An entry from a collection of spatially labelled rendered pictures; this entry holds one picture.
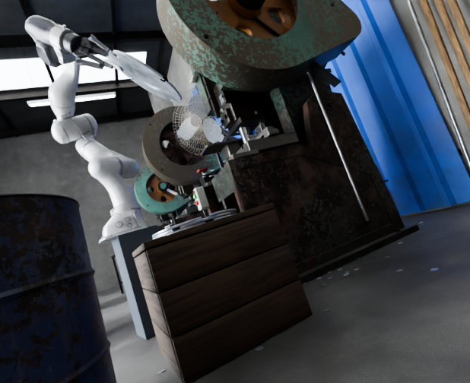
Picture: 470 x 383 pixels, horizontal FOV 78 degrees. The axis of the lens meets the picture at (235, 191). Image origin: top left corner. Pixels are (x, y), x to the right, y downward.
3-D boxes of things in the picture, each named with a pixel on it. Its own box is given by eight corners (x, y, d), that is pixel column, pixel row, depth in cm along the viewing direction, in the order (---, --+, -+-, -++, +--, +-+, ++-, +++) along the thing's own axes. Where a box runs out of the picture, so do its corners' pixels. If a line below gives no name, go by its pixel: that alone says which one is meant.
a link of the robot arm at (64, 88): (43, 99, 138) (29, 39, 113) (72, 80, 149) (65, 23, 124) (63, 112, 138) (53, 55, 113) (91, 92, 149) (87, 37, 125)
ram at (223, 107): (229, 120, 161) (212, 73, 165) (220, 131, 175) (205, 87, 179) (255, 115, 168) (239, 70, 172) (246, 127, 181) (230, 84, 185)
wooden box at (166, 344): (185, 386, 68) (143, 242, 72) (159, 349, 101) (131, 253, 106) (313, 314, 86) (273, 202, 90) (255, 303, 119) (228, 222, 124)
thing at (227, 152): (214, 167, 152) (205, 144, 153) (207, 175, 164) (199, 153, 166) (255, 158, 161) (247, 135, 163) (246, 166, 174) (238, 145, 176)
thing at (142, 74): (194, 106, 109) (195, 104, 109) (128, 49, 88) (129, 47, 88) (157, 99, 129) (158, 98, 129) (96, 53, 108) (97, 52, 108)
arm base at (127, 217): (102, 239, 122) (93, 207, 124) (96, 245, 137) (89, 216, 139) (153, 225, 134) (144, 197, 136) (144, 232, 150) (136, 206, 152)
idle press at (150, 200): (160, 280, 414) (127, 166, 437) (151, 279, 501) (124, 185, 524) (252, 246, 481) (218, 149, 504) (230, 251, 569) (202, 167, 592)
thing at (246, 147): (250, 152, 143) (246, 140, 144) (223, 178, 184) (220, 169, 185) (299, 140, 155) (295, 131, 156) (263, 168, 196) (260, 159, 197)
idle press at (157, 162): (183, 286, 260) (130, 109, 283) (172, 280, 351) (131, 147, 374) (320, 233, 315) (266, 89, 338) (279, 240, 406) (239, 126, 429)
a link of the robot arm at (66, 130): (70, 113, 160) (39, 125, 150) (66, 88, 145) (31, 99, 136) (91, 137, 157) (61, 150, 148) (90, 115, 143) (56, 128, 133)
